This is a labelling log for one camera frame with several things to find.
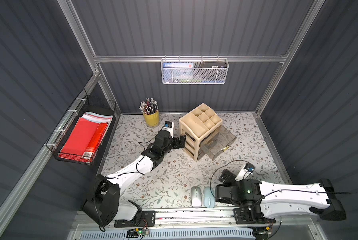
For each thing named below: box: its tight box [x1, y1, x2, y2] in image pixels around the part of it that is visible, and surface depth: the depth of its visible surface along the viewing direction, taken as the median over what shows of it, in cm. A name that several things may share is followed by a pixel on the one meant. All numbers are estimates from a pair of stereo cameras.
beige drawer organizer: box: [179, 103, 223, 161], surface depth 84 cm
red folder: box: [58, 117, 109, 163], surface depth 72 cm
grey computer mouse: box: [190, 186, 202, 209], surface depth 81 cm
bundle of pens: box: [139, 97, 159, 115], surface depth 102 cm
